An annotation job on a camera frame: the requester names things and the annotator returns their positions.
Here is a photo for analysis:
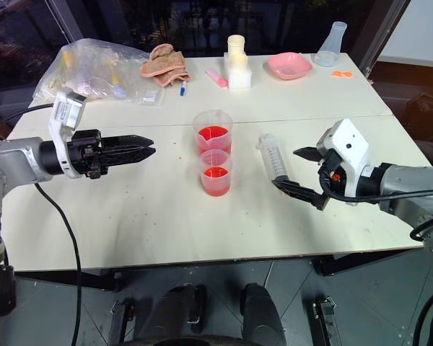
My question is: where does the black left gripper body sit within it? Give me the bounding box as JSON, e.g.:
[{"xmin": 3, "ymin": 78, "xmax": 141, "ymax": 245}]
[{"xmin": 66, "ymin": 128, "xmax": 105, "ymax": 180}]

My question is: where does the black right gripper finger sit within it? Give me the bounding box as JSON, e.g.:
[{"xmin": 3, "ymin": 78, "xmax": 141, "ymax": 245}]
[
  {"xmin": 292, "ymin": 145, "xmax": 324, "ymax": 164},
  {"xmin": 272, "ymin": 179, "xmax": 328, "ymax": 212}
]

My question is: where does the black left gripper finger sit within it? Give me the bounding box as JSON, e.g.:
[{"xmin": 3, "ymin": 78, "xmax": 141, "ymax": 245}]
[
  {"xmin": 100, "ymin": 134, "xmax": 157, "ymax": 151},
  {"xmin": 102, "ymin": 148, "xmax": 157, "ymax": 169}
]

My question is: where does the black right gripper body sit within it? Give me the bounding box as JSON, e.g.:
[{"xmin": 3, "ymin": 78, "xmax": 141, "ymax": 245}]
[{"xmin": 317, "ymin": 148, "xmax": 348, "ymax": 198}]

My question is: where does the clear plastic syringe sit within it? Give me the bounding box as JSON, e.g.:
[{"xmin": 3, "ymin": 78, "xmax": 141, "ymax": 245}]
[{"xmin": 256, "ymin": 133, "xmax": 290, "ymax": 183}]

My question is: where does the large beaker red liquid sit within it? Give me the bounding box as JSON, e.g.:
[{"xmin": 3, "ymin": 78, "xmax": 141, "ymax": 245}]
[{"xmin": 192, "ymin": 109, "xmax": 234, "ymax": 159}]

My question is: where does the small beaker red liquid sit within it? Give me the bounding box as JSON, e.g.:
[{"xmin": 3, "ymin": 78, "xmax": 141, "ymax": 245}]
[{"xmin": 198, "ymin": 148, "xmax": 235, "ymax": 198}]

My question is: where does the small clear zip bag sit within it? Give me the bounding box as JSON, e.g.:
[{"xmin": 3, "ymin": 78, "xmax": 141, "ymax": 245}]
[{"xmin": 134, "ymin": 87, "xmax": 165, "ymax": 107}]

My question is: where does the large clear plastic bag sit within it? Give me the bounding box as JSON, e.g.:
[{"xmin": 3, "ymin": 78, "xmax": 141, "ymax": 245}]
[{"xmin": 33, "ymin": 38, "xmax": 153, "ymax": 106}]

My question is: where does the crumpled pink-brown towel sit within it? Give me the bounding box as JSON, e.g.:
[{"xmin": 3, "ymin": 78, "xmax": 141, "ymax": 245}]
[{"xmin": 140, "ymin": 43, "xmax": 192, "ymax": 88}]

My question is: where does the pink plastic dish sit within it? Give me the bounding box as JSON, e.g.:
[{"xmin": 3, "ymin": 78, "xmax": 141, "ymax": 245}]
[{"xmin": 267, "ymin": 52, "xmax": 313, "ymax": 81}]

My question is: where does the pink marker pen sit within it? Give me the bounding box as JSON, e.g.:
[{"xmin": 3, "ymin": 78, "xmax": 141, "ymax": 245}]
[{"xmin": 205, "ymin": 68, "xmax": 229, "ymax": 88}]

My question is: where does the clear plastic conical flask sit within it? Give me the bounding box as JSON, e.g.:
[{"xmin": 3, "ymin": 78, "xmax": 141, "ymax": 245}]
[{"xmin": 313, "ymin": 21, "xmax": 348, "ymax": 68}]

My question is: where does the cream plastic bottle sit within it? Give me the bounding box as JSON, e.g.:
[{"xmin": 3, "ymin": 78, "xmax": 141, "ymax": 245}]
[{"xmin": 227, "ymin": 34, "xmax": 249, "ymax": 70}]

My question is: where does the dark rounded shape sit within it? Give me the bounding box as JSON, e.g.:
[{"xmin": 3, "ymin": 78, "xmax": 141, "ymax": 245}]
[
  {"xmin": 239, "ymin": 283, "xmax": 287, "ymax": 346},
  {"xmin": 143, "ymin": 283, "xmax": 207, "ymax": 346}
]

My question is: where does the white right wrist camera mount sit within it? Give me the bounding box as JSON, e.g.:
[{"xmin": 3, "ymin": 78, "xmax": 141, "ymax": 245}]
[{"xmin": 316, "ymin": 118, "xmax": 372, "ymax": 207}]

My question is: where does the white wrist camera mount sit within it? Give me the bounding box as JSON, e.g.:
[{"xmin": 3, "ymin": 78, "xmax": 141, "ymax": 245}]
[
  {"xmin": 48, "ymin": 87, "xmax": 88, "ymax": 179},
  {"xmin": 316, "ymin": 118, "xmax": 372, "ymax": 207}
]

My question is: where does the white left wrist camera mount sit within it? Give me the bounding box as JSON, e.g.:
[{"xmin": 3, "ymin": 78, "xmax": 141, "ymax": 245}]
[{"xmin": 48, "ymin": 87, "xmax": 88, "ymax": 179}]

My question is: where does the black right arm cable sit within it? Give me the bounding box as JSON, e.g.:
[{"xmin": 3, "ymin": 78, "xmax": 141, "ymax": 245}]
[
  {"xmin": 318, "ymin": 169, "xmax": 433, "ymax": 203},
  {"xmin": 410, "ymin": 215, "xmax": 433, "ymax": 243}
]

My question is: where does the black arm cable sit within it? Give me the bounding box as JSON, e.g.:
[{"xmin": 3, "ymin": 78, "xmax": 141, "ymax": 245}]
[
  {"xmin": 0, "ymin": 102, "xmax": 56, "ymax": 145},
  {"xmin": 34, "ymin": 182, "xmax": 82, "ymax": 346},
  {"xmin": 410, "ymin": 215, "xmax": 433, "ymax": 243},
  {"xmin": 318, "ymin": 169, "xmax": 433, "ymax": 203}
]

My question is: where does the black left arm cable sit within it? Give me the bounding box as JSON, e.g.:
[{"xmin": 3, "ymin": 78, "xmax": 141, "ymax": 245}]
[
  {"xmin": 34, "ymin": 182, "xmax": 82, "ymax": 346},
  {"xmin": 0, "ymin": 102, "xmax": 56, "ymax": 145}
]

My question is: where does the black table frame bar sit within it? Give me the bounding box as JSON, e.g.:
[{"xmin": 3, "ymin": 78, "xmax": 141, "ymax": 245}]
[
  {"xmin": 311, "ymin": 249, "xmax": 425, "ymax": 278},
  {"xmin": 14, "ymin": 269, "xmax": 121, "ymax": 292}
]

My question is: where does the grey metal post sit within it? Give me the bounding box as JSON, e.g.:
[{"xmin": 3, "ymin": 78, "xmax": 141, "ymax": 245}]
[{"xmin": 359, "ymin": 0, "xmax": 409, "ymax": 75}]

